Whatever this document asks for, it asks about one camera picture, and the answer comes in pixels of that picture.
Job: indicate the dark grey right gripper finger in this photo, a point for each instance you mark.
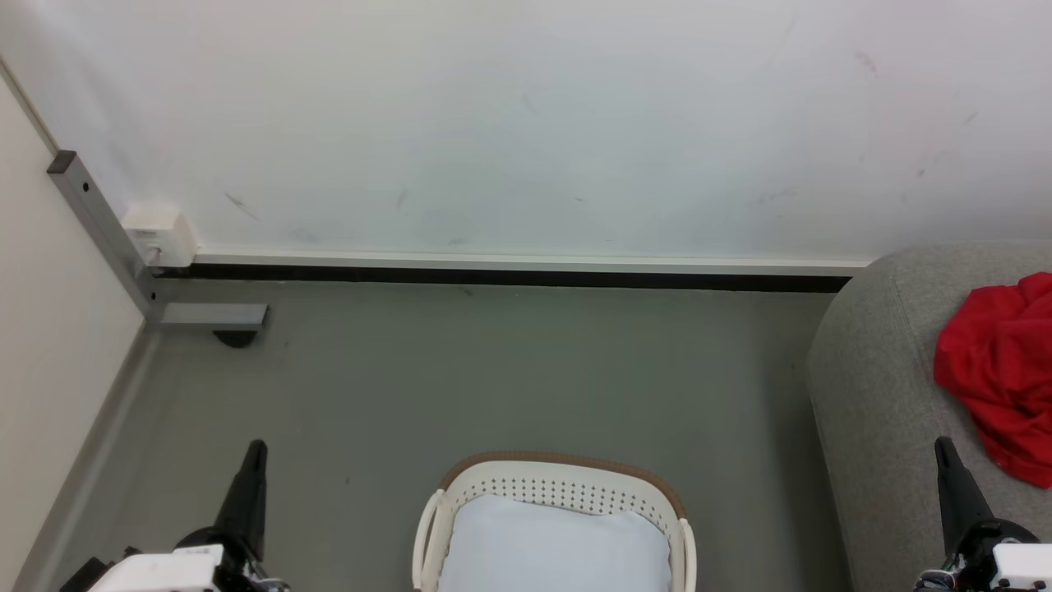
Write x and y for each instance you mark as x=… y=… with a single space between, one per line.
x=952 y=501
x=971 y=506

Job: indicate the white wall socket box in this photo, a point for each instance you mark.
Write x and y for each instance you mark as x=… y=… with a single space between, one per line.
x=160 y=230

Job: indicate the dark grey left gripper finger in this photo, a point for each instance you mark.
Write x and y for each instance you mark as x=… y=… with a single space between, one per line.
x=237 y=501
x=258 y=501

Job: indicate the red clothing item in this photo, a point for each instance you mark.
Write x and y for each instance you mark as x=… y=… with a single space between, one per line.
x=1003 y=370

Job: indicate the black and white baseboard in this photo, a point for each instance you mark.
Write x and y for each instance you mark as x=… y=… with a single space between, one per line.
x=509 y=271

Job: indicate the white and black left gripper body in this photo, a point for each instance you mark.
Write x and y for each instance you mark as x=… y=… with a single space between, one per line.
x=164 y=569

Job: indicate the grey fabric sofa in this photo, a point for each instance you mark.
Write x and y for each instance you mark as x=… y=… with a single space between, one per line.
x=879 y=411

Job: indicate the black round foot pad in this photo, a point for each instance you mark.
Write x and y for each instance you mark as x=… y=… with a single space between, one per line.
x=237 y=338

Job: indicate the grey metal frame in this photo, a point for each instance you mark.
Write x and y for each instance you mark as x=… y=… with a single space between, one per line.
x=107 y=234

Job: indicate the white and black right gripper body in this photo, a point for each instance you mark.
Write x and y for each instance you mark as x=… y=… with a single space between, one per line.
x=1019 y=563

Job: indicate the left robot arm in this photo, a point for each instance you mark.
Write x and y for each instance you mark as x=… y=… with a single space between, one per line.
x=82 y=577

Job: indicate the white perforated laundry basket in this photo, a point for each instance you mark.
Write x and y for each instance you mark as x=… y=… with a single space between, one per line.
x=567 y=481

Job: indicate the white cloth in basket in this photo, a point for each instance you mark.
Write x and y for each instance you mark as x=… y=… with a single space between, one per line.
x=555 y=547

